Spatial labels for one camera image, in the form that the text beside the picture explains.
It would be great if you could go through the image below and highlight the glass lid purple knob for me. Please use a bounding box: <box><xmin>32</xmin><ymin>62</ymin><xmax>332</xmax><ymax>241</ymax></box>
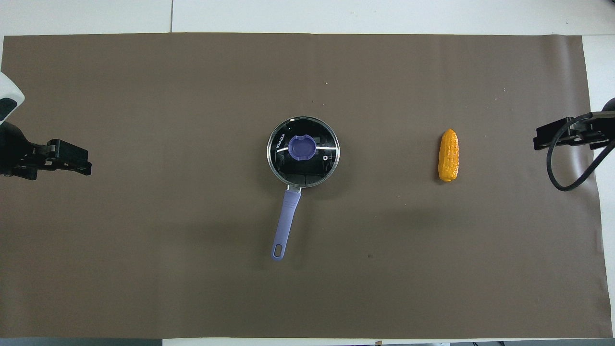
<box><xmin>267</xmin><ymin>117</ymin><xmax>340</xmax><ymax>188</ymax></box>

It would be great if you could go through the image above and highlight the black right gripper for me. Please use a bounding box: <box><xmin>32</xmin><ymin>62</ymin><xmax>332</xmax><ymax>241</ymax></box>
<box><xmin>533</xmin><ymin>98</ymin><xmax>615</xmax><ymax>151</ymax></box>

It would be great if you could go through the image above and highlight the brown table mat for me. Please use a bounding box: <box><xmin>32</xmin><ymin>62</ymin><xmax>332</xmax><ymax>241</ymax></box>
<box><xmin>0</xmin><ymin>33</ymin><xmax>614</xmax><ymax>340</ymax></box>

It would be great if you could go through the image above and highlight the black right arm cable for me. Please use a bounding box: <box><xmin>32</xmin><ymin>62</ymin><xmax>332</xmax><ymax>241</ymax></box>
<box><xmin>547</xmin><ymin>112</ymin><xmax>615</xmax><ymax>192</ymax></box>

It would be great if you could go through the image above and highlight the steel pot purple handle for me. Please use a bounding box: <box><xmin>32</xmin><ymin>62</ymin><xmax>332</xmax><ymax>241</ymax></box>
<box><xmin>266</xmin><ymin>116</ymin><xmax>341</xmax><ymax>261</ymax></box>

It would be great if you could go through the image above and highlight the yellow plastic corn cob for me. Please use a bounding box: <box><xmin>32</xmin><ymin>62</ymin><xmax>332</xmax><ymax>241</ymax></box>
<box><xmin>438</xmin><ymin>128</ymin><xmax>459</xmax><ymax>183</ymax></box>

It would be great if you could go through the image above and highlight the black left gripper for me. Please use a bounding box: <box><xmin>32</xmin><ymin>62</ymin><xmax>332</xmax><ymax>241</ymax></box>
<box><xmin>0</xmin><ymin>122</ymin><xmax>93</xmax><ymax>181</ymax></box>

